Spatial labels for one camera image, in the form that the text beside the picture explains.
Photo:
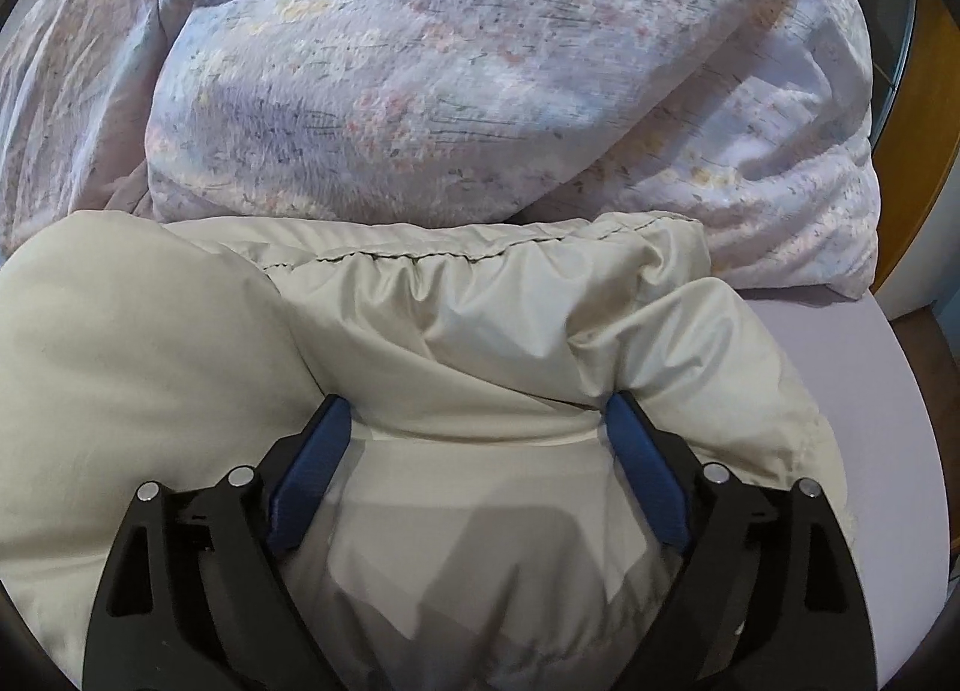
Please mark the bed with purple sheet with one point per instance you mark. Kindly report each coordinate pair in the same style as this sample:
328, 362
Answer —
862, 376

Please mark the floral pillow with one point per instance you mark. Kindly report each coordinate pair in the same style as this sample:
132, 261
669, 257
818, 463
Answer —
487, 76

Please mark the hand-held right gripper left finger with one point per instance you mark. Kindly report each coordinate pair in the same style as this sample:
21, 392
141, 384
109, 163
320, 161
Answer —
311, 481

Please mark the wooden framed glass door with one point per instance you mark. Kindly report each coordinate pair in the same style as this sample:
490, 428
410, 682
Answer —
930, 136

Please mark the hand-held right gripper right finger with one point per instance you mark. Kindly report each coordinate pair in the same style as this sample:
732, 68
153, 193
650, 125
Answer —
649, 481

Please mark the cream puffer jacket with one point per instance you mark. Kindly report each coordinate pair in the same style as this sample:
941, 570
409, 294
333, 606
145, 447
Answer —
450, 331

